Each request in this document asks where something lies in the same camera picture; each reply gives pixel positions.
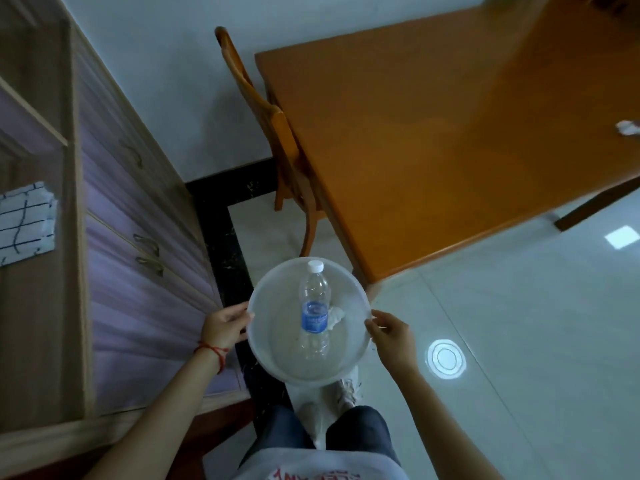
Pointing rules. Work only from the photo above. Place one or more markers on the white checked cloth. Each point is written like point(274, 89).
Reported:
point(25, 222)

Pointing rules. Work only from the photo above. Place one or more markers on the person's jeans leg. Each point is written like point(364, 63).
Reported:
point(361, 434)
point(277, 437)

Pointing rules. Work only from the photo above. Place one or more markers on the person's left hand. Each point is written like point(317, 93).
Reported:
point(223, 328)

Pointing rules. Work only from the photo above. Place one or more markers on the small crumpled white tissue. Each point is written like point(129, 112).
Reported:
point(336, 317)

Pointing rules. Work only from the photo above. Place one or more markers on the person's left forearm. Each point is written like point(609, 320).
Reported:
point(150, 419)

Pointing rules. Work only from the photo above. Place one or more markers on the person's right forearm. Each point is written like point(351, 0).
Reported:
point(440, 429)

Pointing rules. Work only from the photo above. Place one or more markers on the person's right jeans leg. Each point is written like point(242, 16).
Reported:
point(361, 434)

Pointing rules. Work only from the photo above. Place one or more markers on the person's left jeans leg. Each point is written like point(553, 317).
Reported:
point(277, 437)

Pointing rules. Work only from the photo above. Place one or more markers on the white plastic basin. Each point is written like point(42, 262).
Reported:
point(287, 339)

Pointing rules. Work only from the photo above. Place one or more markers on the person's right white shoe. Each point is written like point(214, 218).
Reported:
point(346, 389)

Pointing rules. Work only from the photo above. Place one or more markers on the person's right hand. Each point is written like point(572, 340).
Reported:
point(396, 342)

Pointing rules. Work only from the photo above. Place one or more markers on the person's right thumb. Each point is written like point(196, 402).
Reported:
point(384, 315)

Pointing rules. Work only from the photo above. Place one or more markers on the clear plastic water bottle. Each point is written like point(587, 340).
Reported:
point(314, 309)

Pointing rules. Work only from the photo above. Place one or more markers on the orange wooden table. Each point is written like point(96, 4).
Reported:
point(440, 124)

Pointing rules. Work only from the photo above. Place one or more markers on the light wooden cabinet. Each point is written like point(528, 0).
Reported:
point(100, 219)

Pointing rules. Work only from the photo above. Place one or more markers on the orange wooden chair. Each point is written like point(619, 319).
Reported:
point(280, 144)

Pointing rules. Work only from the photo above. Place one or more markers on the person's left thumb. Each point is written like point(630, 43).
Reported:
point(239, 310)

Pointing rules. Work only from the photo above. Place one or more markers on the crumpled white paper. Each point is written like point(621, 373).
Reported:
point(627, 127)

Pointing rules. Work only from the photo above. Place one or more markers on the white shirt with red print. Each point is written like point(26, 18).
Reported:
point(320, 467)

